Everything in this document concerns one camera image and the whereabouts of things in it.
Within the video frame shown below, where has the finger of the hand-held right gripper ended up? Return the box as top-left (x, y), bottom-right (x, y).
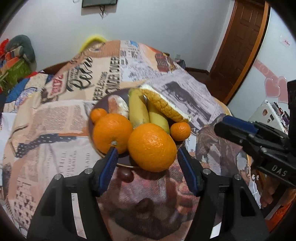
top-left (214, 122), bottom-right (266, 160)
top-left (223, 115), bottom-right (258, 135)

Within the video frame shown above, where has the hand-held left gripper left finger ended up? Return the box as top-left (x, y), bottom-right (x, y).
top-left (27, 146), bottom-right (119, 241)

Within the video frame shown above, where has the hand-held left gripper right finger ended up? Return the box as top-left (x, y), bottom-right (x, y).
top-left (178, 146), bottom-right (270, 241)

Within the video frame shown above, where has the large orange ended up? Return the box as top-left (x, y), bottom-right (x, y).
top-left (128, 123), bottom-right (177, 172)
top-left (93, 113), bottom-right (133, 154)

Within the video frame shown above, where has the small tangerine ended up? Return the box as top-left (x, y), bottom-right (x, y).
top-left (90, 108), bottom-right (108, 124)
top-left (170, 122), bottom-right (191, 141)

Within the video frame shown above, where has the yellow toy banana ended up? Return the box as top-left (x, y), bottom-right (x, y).
top-left (147, 101), bottom-right (170, 135)
top-left (128, 89), bottom-right (150, 129)

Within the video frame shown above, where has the grey round plate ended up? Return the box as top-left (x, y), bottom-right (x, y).
top-left (88, 88), bottom-right (192, 168)

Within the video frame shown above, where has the toy bread slice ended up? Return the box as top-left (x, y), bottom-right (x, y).
top-left (140, 85), bottom-right (191, 123)

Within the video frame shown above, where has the person's right hand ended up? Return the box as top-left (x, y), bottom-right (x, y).
top-left (260, 184), bottom-right (287, 209)

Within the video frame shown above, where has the dark red grape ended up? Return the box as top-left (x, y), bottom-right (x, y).
top-left (119, 171), bottom-right (134, 182)

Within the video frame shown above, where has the white box with stickers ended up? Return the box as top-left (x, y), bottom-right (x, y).
top-left (248, 100), bottom-right (289, 132)

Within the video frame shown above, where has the orange cloth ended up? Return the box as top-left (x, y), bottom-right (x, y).
top-left (265, 202), bottom-right (296, 227)

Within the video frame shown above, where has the white heart print wardrobe door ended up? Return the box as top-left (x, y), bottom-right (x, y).
top-left (229, 5), bottom-right (296, 109)

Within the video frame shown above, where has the newspaper print tablecloth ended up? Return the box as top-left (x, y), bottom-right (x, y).
top-left (0, 40), bottom-right (262, 241)

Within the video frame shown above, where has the brown wooden door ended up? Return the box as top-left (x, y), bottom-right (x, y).
top-left (209, 0), bottom-right (270, 102)

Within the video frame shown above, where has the blue patchwork quilt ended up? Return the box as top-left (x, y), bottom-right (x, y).
top-left (0, 72), bottom-right (47, 113)

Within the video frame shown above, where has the yellow foam arch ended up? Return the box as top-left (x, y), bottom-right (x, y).
top-left (80, 34), bottom-right (107, 52)

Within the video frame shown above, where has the small black wall monitor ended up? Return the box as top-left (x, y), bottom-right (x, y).
top-left (82, 0), bottom-right (117, 7)

